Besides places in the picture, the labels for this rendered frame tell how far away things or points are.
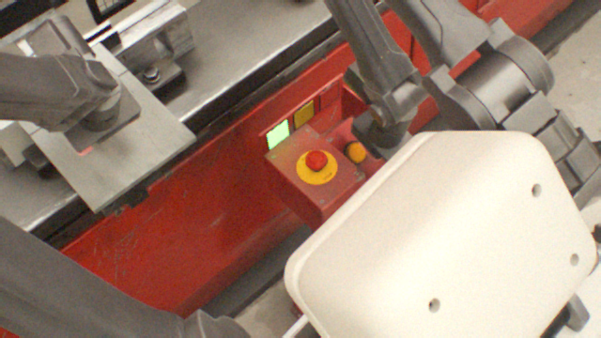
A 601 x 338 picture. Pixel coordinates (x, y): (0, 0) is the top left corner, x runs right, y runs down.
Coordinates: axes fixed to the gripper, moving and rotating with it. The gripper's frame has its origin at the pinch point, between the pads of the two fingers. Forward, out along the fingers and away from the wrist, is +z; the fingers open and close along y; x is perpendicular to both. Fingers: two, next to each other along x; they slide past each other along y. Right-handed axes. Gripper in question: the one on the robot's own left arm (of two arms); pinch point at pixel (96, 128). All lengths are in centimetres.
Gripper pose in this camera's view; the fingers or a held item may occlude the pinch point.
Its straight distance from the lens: 107.3
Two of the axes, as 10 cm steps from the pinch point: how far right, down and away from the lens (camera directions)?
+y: -7.5, 5.7, -3.3
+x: 6.0, 8.0, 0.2
